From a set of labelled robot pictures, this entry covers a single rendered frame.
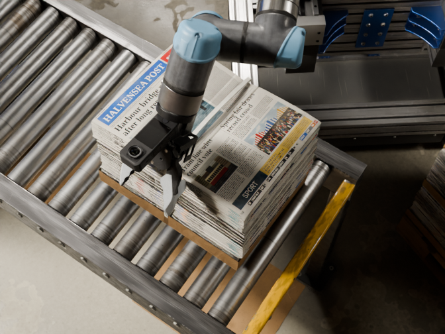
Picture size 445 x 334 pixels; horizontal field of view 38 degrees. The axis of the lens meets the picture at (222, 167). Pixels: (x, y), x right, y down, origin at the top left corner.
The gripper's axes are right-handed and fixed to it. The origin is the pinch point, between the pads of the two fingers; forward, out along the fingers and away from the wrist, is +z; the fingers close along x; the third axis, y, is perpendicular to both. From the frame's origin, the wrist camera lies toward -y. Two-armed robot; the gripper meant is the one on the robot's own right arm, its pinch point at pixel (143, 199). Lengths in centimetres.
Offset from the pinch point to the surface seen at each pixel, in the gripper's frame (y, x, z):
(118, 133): 5.1, 12.0, -6.1
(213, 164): 10.3, -7.0, -8.2
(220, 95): 23.9, 2.1, -14.7
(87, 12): 47, 56, -4
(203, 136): 14.2, -1.5, -10.1
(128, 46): 46, 40, -3
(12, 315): 35, 52, 102
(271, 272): 87, -11, 67
